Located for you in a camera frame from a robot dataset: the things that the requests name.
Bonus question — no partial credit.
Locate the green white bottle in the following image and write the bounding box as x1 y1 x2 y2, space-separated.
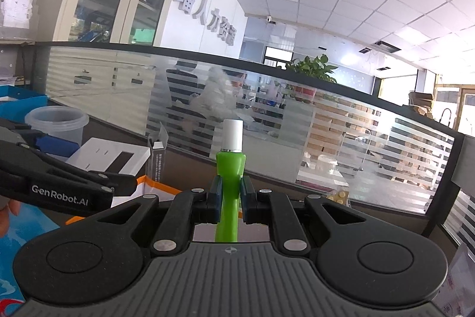
215 119 246 243

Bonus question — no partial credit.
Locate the person left hand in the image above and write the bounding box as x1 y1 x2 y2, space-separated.
0 200 21 238

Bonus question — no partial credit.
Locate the clear plastic container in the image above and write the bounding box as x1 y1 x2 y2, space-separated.
24 105 89 146

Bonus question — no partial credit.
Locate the white black flat box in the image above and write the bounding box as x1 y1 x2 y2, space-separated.
66 138 151 176

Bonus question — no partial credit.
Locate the blue printed bag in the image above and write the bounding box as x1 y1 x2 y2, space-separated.
0 203 61 316

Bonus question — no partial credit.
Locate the blue plastic crate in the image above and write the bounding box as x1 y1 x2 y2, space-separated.
0 85 48 123

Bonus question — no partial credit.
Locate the orange storage box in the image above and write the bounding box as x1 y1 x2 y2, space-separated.
64 174 246 227

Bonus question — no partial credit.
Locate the tall white carton box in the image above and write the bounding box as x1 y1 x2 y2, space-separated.
146 122 169 183

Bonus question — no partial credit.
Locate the beige building block plate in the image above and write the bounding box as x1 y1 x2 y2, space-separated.
326 190 350 207

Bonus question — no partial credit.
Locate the glass office partition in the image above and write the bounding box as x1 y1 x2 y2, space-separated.
33 41 465 217

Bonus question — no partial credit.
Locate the green potted plant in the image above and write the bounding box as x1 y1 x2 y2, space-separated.
286 54 337 84

